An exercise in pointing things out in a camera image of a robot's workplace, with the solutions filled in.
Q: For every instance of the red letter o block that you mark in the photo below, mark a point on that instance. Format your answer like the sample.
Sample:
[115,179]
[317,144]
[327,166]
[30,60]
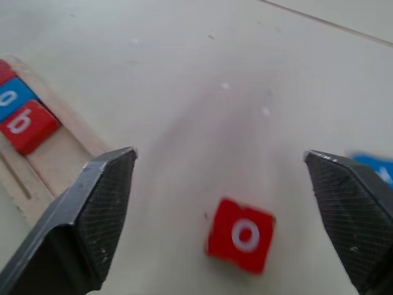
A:
[241,235]

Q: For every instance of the blue letter t block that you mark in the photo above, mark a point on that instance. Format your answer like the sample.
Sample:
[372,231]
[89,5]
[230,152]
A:
[377,167]

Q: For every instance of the red letter r block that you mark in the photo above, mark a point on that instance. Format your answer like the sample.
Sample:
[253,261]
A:
[4,73]

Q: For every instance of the wooden letter tray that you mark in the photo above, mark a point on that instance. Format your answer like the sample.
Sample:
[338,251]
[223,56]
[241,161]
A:
[58,153]

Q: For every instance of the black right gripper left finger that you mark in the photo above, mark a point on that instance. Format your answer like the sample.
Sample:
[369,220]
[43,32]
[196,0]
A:
[76,221]

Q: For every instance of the blue letter o block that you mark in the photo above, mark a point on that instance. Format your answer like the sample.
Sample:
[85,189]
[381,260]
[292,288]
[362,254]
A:
[13,97]

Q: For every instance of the red letter b block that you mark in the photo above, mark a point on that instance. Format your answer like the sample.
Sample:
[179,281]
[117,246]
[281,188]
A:
[27,126]

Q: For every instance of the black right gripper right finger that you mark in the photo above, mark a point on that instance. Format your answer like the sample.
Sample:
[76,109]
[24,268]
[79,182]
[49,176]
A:
[353,215]

